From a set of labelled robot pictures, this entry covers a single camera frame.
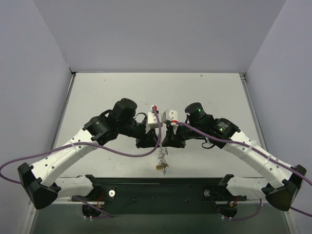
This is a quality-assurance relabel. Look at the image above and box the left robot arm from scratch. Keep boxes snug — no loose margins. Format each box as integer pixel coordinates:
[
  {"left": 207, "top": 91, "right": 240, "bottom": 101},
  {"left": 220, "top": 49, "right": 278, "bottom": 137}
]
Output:
[{"left": 18, "top": 98, "right": 162, "bottom": 210}]

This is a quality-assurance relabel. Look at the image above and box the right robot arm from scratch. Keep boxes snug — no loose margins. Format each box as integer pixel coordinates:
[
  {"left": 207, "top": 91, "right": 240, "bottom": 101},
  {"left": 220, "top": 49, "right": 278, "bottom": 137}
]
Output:
[{"left": 162, "top": 102, "right": 307, "bottom": 211}]

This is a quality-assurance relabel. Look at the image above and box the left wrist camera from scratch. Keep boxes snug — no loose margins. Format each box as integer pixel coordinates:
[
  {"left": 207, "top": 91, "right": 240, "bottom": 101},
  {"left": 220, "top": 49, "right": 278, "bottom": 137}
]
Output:
[{"left": 145, "top": 105, "right": 163, "bottom": 133}]

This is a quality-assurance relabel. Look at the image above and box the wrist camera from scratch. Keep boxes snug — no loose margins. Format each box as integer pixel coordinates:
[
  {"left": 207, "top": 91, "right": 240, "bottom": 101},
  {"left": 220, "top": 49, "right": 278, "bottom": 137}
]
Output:
[
  {"left": 162, "top": 110, "right": 178, "bottom": 128},
  {"left": 145, "top": 105, "right": 163, "bottom": 133}
]

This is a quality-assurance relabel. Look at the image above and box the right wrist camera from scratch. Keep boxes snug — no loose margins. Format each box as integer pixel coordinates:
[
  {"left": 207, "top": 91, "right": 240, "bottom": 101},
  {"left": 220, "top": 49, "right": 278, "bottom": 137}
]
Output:
[{"left": 162, "top": 110, "right": 178, "bottom": 128}]

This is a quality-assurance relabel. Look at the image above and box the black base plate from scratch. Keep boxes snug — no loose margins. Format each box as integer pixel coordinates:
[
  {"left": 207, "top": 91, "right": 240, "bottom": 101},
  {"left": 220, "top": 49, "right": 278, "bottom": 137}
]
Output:
[{"left": 72, "top": 177, "right": 247, "bottom": 215}]

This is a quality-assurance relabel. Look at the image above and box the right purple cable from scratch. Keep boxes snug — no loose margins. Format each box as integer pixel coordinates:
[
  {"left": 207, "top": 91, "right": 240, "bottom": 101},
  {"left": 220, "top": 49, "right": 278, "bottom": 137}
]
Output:
[{"left": 175, "top": 121, "right": 312, "bottom": 221}]

